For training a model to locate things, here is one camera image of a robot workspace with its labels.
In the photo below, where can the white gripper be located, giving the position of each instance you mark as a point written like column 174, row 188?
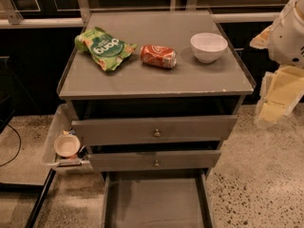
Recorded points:
column 287, row 38

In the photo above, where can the orange coke can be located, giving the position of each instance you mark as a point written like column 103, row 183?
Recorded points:
column 158, row 56

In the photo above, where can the top grey drawer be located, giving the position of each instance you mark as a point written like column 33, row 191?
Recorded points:
column 154, row 130

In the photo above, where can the grey drawer cabinet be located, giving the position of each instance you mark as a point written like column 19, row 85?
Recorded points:
column 135, row 90

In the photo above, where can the middle grey drawer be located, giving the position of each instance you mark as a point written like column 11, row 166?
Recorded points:
column 162, row 160

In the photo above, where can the open bottom grey drawer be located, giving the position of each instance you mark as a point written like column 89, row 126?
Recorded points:
column 157, row 199

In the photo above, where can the white bowl on cabinet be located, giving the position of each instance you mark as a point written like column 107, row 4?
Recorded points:
column 208, row 47

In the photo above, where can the green chip bag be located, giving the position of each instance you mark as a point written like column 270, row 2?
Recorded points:
column 106, row 50

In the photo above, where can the small white bowl in bin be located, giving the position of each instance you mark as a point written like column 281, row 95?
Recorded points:
column 67, row 145

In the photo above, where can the metal railing frame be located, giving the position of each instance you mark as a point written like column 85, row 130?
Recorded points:
column 74, row 13

